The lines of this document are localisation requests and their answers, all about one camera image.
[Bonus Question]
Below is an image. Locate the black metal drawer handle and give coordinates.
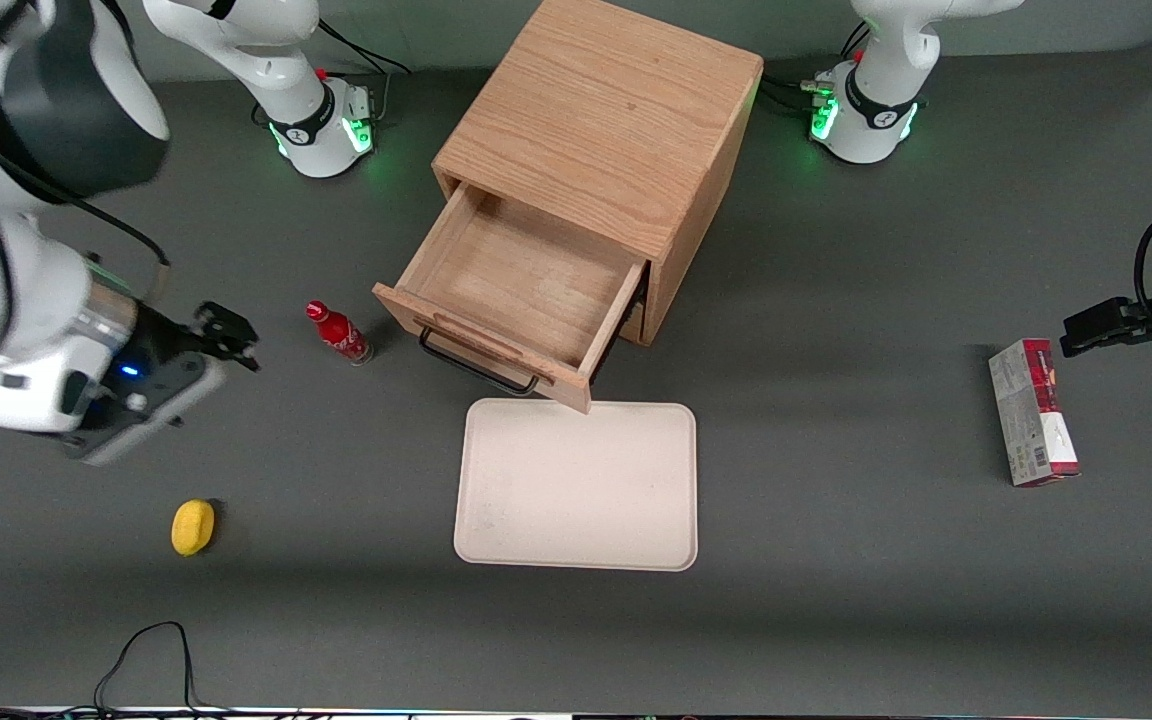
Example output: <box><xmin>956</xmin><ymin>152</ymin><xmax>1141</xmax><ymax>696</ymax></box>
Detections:
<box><xmin>419</xmin><ymin>325</ymin><xmax>542</xmax><ymax>397</ymax></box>

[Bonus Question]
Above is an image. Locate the wooden drawer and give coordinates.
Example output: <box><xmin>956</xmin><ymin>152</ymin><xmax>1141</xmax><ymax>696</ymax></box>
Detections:
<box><xmin>373</xmin><ymin>183</ymin><xmax>649</xmax><ymax>414</ymax></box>

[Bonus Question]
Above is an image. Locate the black base cable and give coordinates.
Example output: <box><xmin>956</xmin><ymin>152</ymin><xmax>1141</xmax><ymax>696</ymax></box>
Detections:
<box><xmin>758</xmin><ymin>20</ymin><xmax>839</xmax><ymax>117</ymax></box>
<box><xmin>316</xmin><ymin>18</ymin><xmax>413</xmax><ymax>126</ymax></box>

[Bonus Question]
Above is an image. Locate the black looped table-edge cable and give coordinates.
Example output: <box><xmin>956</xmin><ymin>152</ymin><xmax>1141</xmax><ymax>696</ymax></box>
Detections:
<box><xmin>91</xmin><ymin>620</ymin><xmax>209</xmax><ymax>717</ymax></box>

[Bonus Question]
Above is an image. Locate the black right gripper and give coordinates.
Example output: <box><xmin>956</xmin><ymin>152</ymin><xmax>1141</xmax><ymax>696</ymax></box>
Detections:
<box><xmin>71</xmin><ymin>300</ymin><xmax>263</xmax><ymax>431</ymax></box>

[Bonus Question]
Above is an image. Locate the red soda bottle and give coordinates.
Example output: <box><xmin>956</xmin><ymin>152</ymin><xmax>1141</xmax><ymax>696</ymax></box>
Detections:
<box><xmin>305</xmin><ymin>300</ymin><xmax>375</xmax><ymax>367</ymax></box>

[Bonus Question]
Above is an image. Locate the wooden drawer cabinet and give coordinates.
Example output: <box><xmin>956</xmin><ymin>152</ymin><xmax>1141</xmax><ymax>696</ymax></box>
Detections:
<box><xmin>433</xmin><ymin>0</ymin><xmax>765</xmax><ymax>346</ymax></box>

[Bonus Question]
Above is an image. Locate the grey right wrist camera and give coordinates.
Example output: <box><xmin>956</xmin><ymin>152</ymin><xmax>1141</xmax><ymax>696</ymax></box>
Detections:
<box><xmin>64</xmin><ymin>355</ymin><xmax>227</xmax><ymax>467</ymax></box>

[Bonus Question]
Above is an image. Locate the black right base cable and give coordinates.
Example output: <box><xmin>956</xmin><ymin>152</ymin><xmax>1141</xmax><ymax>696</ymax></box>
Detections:
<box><xmin>316</xmin><ymin>18</ymin><xmax>413</xmax><ymax>126</ymax></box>

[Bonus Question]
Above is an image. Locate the red plaid carton box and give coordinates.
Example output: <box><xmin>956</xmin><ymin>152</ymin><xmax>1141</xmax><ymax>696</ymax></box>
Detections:
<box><xmin>987</xmin><ymin>338</ymin><xmax>1082</xmax><ymax>489</ymax></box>

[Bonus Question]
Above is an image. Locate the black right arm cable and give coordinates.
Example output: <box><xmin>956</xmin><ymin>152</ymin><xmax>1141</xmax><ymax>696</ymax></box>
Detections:
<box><xmin>0</xmin><ymin>60</ymin><xmax>173</xmax><ymax>303</ymax></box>

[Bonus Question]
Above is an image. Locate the white rectangular tray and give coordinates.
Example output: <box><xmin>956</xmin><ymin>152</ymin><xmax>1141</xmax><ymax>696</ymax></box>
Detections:
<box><xmin>453</xmin><ymin>398</ymin><xmax>699</xmax><ymax>573</ymax></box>

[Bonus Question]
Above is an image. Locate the yellow lemon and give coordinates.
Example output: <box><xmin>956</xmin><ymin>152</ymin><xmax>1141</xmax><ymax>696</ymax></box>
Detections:
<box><xmin>171</xmin><ymin>498</ymin><xmax>218</xmax><ymax>557</ymax></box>

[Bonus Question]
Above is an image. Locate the black left base cable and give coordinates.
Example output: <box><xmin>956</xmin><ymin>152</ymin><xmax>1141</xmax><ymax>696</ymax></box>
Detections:
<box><xmin>758</xmin><ymin>20</ymin><xmax>839</xmax><ymax>117</ymax></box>

